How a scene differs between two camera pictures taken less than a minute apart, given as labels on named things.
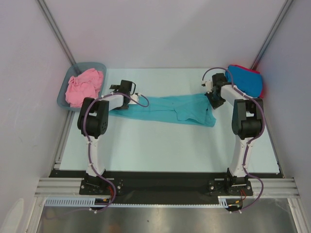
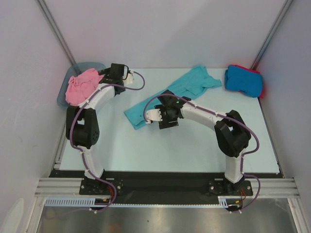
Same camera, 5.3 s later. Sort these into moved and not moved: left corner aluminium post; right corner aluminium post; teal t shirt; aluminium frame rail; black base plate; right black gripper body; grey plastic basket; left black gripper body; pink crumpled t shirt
Moved: left black gripper body; teal t shirt; right black gripper body
Not moved: black base plate; pink crumpled t shirt; grey plastic basket; right corner aluminium post; aluminium frame rail; left corner aluminium post
